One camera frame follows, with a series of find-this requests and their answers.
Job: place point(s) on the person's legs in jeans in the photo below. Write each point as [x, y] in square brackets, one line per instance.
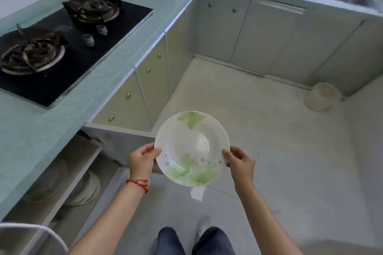
[191, 241]

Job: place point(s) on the person's left forearm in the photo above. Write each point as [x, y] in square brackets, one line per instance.
[112, 219]

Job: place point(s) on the silver stove knob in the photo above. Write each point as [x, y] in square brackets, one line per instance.
[101, 29]
[88, 39]

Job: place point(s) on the person's right thumb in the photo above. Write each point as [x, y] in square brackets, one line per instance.
[228, 156]

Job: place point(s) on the stack of white plates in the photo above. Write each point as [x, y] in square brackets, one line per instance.
[48, 181]
[85, 189]

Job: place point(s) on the person's grey shoe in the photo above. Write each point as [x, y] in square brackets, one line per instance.
[203, 228]

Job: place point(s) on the round gas burner with grate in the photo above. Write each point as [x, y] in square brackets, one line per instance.
[92, 6]
[28, 51]

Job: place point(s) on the translucent plastic bucket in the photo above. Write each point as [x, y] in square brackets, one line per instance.
[321, 96]

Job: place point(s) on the person's right forearm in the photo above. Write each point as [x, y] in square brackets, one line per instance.
[263, 222]

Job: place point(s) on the open cabinet door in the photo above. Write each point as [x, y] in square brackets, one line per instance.
[119, 144]

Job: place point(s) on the white plate with green leaves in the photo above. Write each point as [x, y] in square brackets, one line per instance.
[192, 147]

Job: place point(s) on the white cabinet shelf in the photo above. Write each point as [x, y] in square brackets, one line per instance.
[53, 204]

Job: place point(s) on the white paper scrap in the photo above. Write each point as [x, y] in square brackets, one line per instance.
[197, 193]

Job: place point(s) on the person's left hand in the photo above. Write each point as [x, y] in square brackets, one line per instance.
[141, 163]

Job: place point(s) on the black glass gas stove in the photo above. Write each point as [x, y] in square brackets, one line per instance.
[70, 48]

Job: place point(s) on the grey cabinet door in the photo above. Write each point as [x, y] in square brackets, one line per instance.
[350, 60]
[314, 45]
[266, 36]
[154, 81]
[223, 21]
[122, 107]

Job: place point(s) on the person's right hand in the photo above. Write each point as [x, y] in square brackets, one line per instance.
[244, 168]

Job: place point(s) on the person's left thumb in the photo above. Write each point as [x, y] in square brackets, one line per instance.
[155, 153]

